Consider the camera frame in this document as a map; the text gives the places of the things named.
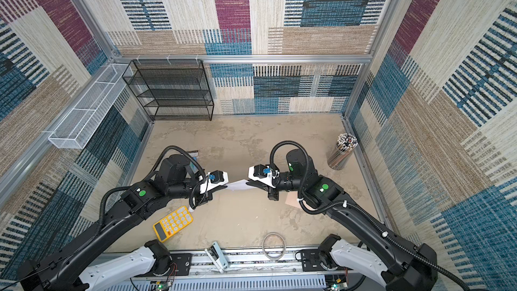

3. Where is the white letter with green border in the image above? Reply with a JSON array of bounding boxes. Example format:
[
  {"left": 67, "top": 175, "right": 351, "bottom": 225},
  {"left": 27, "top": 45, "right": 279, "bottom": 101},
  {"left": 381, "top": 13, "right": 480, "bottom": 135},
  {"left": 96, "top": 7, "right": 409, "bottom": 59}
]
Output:
[{"left": 226, "top": 180, "right": 254, "bottom": 191}]

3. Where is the pink envelope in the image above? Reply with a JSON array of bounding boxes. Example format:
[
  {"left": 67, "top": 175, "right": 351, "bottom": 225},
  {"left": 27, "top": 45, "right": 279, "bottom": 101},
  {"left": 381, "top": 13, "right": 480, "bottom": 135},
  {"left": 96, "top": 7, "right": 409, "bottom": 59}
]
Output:
[{"left": 285, "top": 191, "right": 301, "bottom": 210}]

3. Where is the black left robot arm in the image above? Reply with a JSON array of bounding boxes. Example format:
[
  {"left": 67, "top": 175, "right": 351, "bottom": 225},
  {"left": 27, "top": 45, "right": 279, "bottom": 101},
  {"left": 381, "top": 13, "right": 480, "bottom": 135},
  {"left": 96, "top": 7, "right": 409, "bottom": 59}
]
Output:
[{"left": 18, "top": 145, "right": 229, "bottom": 290}]

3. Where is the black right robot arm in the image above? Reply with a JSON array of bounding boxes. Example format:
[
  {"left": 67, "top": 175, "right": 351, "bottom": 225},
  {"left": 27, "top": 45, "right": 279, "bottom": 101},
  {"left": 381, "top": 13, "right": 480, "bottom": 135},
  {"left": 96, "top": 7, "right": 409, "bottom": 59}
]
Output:
[{"left": 247, "top": 140, "right": 470, "bottom": 290}]

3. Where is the pack of coloured markers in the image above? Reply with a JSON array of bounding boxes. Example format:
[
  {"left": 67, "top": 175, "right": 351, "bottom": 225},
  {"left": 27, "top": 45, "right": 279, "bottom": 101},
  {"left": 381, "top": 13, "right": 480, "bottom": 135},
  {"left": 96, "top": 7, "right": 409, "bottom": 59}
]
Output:
[{"left": 187, "top": 150, "right": 199, "bottom": 160}]

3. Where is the yellow calculator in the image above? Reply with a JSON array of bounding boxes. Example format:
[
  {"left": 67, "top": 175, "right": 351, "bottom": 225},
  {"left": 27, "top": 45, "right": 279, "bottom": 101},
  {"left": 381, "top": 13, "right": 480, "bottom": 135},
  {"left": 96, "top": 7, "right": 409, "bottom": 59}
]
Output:
[{"left": 153, "top": 206, "right": 193, "bottom": 243}]

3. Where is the cup of pencils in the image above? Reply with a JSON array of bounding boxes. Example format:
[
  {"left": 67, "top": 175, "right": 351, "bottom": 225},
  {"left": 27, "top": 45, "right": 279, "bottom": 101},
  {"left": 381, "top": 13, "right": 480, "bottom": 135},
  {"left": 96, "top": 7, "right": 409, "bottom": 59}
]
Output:
[{"left": 327, "top": 133, "right": 358, "bottom": 171}]

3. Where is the light blue stapler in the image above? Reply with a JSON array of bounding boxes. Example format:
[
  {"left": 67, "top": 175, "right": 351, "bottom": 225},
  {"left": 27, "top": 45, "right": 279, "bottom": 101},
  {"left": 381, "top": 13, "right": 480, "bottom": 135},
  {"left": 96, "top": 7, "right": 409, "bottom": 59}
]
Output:
[{"left": 204, "top": 241, "right": 229, "bottom": 273}]

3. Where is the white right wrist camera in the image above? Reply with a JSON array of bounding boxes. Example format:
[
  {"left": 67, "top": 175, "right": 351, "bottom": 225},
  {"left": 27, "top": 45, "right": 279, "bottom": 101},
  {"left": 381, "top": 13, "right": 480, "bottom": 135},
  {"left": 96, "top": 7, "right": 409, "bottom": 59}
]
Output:
[{"left": 249, "top": 164, "right": 280, "bottom": 188}]

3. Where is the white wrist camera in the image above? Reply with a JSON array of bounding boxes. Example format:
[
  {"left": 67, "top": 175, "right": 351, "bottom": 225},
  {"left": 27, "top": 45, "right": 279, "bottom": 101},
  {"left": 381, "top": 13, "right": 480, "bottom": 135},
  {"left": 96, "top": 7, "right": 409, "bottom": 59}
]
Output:
[
  {"left": 249, "top": 164, "right": 280, "bottom": 188},
  {"left": 199, "top": 171, "right": 229, "bottom": 195}
]

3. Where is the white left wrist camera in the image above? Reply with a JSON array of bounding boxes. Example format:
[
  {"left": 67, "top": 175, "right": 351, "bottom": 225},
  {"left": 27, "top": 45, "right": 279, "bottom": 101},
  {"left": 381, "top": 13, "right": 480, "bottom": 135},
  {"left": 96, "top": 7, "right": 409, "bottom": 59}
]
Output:
[{"left": 199, "top": 171, "right": 229, "bottom": 195}]

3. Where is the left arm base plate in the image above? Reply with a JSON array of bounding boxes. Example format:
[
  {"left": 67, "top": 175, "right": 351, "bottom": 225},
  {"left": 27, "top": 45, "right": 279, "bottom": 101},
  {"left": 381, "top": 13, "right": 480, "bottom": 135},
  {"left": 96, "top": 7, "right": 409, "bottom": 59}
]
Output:
[{"left": 164, "top": 253, "right": 193, "bottom": 278}]

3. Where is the coiled white cable ring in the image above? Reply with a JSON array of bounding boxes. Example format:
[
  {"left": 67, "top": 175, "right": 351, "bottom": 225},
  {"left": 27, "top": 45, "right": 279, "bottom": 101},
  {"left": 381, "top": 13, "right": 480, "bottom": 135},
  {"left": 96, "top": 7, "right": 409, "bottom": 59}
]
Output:
[{"left": 261, "top": 232, "right": 288, "bottom": 261}]

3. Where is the black wire shelf rack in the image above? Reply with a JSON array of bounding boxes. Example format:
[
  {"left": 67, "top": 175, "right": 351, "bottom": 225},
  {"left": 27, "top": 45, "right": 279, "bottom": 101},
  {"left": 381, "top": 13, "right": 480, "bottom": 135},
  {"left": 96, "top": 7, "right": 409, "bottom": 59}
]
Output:
[{"left": 122, "top": 59, "right": 214, "bottom": 121}]

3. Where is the white wire mesh basket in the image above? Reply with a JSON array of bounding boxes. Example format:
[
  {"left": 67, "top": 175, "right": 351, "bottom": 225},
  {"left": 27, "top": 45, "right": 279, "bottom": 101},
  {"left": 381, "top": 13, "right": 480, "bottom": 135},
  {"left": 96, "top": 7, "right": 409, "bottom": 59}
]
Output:
[{"left": 48, "top": 63, "right": 127, "bottom": 150}]

